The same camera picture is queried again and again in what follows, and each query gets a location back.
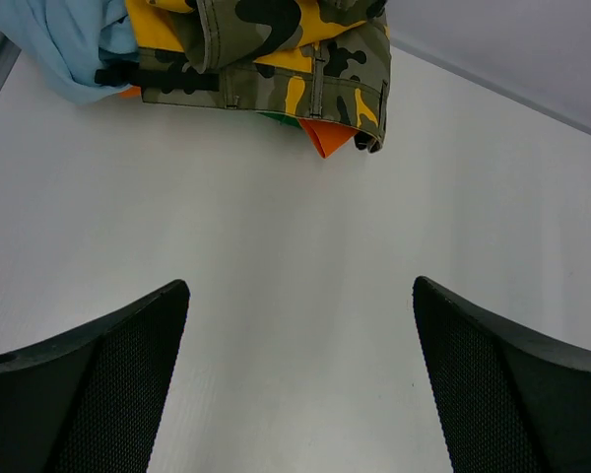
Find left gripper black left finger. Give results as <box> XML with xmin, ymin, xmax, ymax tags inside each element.
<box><xmin>0</xmin><ymin>280</ymin><xmax>190</xmax><ymax>472</ymax></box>

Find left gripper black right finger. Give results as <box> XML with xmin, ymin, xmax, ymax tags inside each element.
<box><xmin>413</xmin><ymin>276</ymin><xmax>591</xmax><ymax>472</ymax></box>

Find camouflage cargo trousers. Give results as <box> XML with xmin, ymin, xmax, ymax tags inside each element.
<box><xmin>126</xmin><ymin>0</ymin><xmax>392</xmax><ymax>154</ymax></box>

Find orange garment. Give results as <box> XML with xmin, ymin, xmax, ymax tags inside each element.
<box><xmin>118</xmin><ymin>78</ymin><xmax>357</xmax><ymax>159</ymax></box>

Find green garment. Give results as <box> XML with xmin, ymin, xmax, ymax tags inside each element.
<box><xmin>260</xmin><ymin>112</ymin><xmax>301</xmax><ymax>129</ymax></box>

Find light blue garment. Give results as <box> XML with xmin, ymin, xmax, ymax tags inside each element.
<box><xmin>0</xmin><ymin>0</ymin><xmax>138</xmax><ymax>104</ymax></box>

